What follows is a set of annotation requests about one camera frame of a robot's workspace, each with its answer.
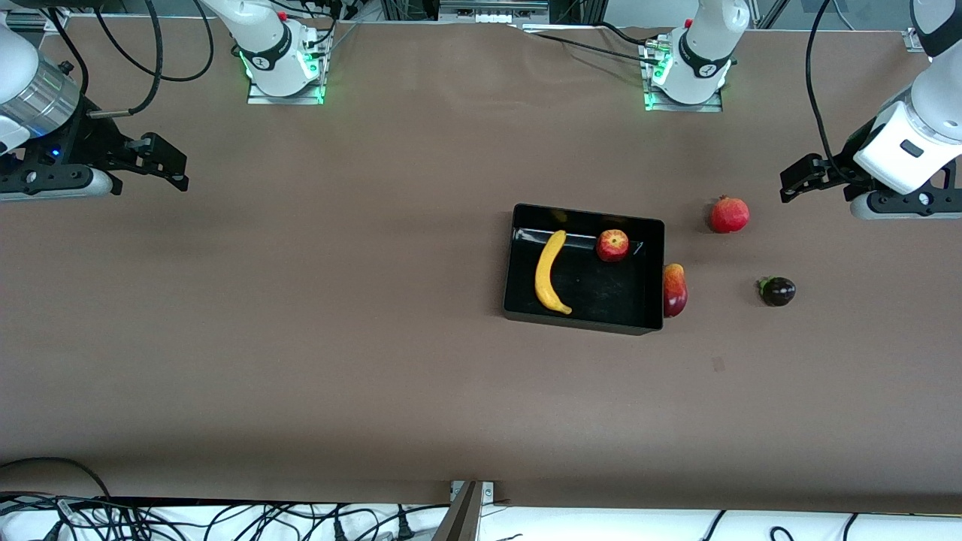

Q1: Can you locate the red apple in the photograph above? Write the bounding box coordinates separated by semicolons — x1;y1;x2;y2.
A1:
596;229;631;263

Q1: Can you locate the black plastic box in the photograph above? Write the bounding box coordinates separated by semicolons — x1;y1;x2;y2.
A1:
502;203;667;337

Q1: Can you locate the yellow banana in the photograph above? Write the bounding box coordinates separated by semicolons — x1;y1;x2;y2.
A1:
534;230;573;316

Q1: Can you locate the red pomegranate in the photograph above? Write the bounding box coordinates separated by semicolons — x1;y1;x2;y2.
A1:
709;195;751;234

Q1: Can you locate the dark purple eggplant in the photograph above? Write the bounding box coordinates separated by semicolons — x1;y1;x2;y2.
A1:
757;276;797;307

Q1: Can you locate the red yellow mango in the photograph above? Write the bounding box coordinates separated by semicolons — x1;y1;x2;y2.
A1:
663;263;688;319

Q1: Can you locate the silver electronics device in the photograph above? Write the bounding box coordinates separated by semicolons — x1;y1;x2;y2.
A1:
438;0;551;25

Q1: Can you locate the black looping arm cable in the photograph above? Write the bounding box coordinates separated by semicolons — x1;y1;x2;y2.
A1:
94;0;216;82

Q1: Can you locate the aluminium frame rail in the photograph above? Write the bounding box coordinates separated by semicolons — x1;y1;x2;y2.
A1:
0;15;68;32

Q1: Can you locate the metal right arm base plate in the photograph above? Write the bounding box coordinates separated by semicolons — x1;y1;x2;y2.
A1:
247;45;325;104

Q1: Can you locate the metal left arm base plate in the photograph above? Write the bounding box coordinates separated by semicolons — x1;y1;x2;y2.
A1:
643;41;724;113

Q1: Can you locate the black cable on table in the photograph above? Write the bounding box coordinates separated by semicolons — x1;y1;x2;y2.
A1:
519;23;670;61

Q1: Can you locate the black arched cable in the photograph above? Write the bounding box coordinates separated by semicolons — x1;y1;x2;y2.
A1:
0;457;113;500

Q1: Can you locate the tangled black cable bundle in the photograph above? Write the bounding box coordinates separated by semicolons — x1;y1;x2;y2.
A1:
0;492;452;541

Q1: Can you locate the dark metal post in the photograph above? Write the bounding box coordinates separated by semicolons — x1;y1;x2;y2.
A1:
430;481;482;541

